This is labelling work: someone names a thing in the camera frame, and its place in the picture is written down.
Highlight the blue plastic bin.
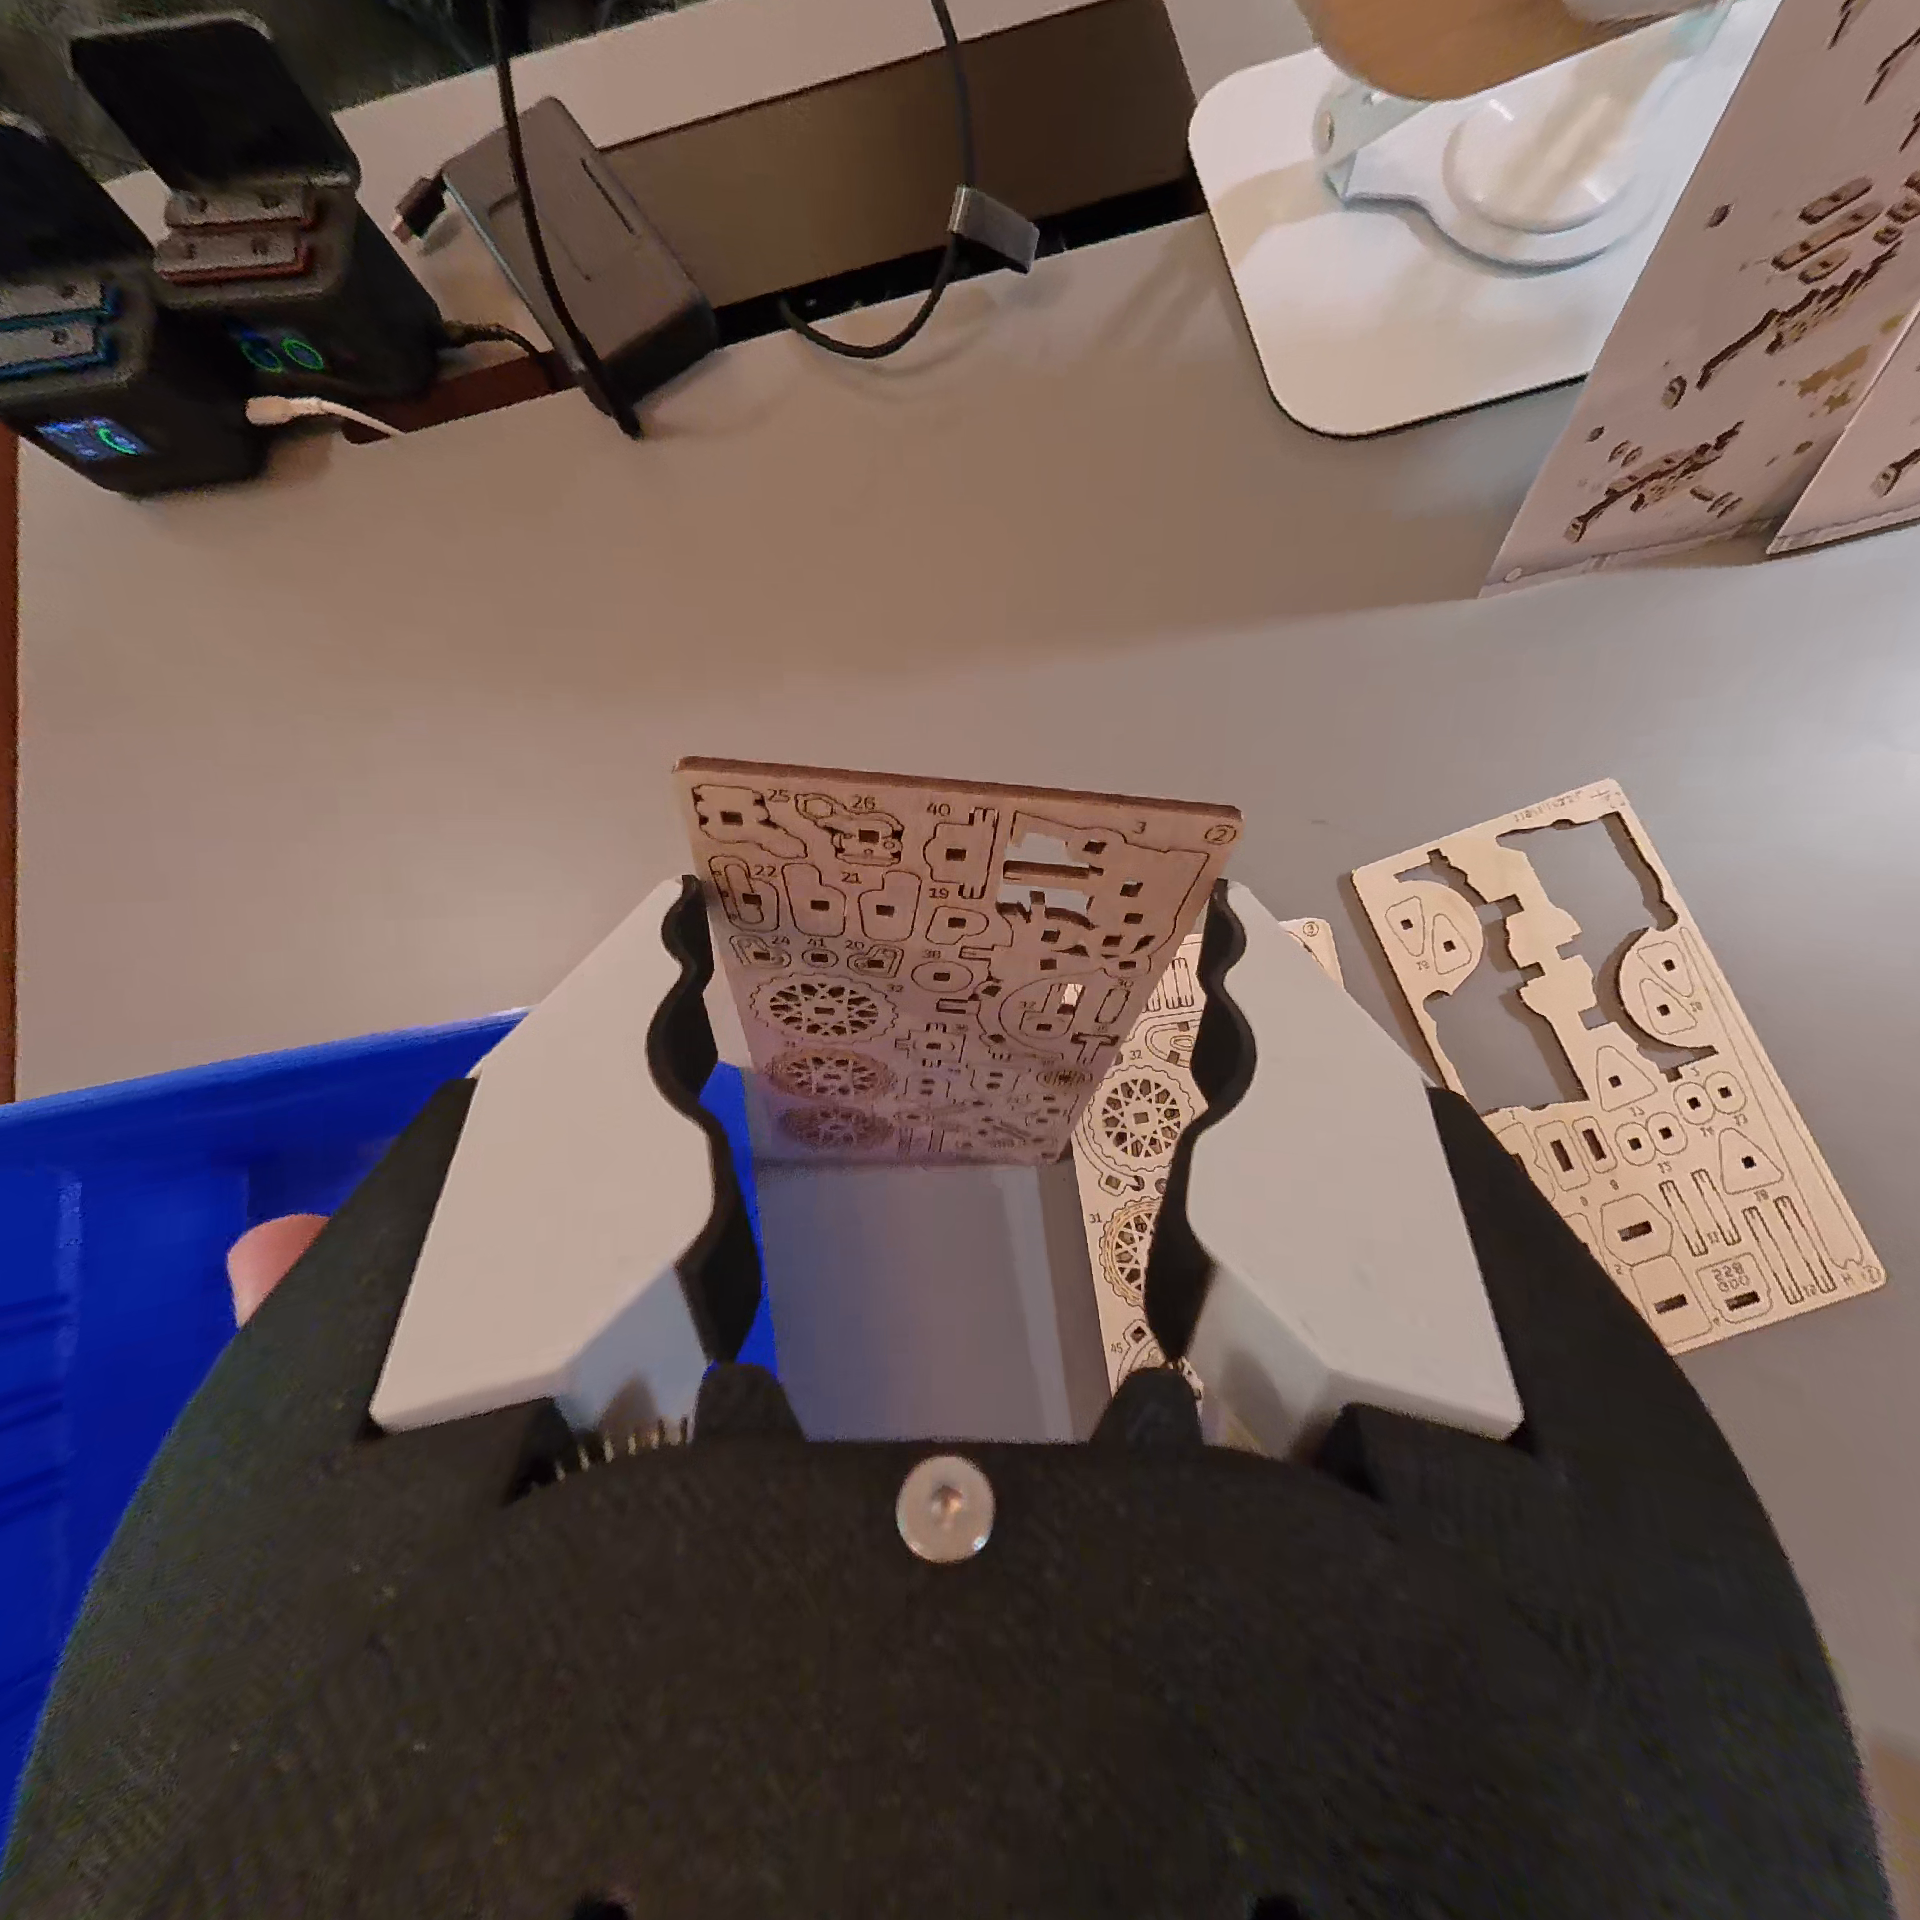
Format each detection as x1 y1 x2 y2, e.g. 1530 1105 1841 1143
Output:
0 1012 782 1788

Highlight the wooden puzzle sheet with cutouts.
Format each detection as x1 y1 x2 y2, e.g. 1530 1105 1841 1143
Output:
1350 777 1886 1357

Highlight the grey desk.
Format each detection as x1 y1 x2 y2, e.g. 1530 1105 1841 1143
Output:
11 0 1920 1449

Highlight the wooden puzzle sheet with wheels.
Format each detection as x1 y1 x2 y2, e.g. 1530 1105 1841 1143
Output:
670 756 1244 1164

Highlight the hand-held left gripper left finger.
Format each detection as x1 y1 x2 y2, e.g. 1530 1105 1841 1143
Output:
368 879 760 1429

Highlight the person's left hand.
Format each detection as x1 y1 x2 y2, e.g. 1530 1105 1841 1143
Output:
225 1212 336 1330

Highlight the black looped cable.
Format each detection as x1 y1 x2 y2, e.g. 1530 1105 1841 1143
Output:
778 0 1040 360

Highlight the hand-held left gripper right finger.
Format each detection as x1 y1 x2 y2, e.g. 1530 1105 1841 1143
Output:
1151 881 1527 1437

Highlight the white charging cable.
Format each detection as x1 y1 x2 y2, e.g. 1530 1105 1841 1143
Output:
243 394 410 446

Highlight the stack of wooden puzzle sheets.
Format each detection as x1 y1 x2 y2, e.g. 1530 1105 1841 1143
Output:
1071 916 1347 1399

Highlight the black power adapter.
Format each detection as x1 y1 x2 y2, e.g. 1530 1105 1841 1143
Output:
441 97 723 426

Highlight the black adapter cable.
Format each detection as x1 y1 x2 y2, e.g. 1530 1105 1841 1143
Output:
492 0 649 440

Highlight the black battery charger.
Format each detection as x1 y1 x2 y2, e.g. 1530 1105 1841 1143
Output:
0 120 268 500
68 13 447 409

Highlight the folded paper instruction sheet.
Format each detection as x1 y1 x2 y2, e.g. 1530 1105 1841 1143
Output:
1476 0 1920 601

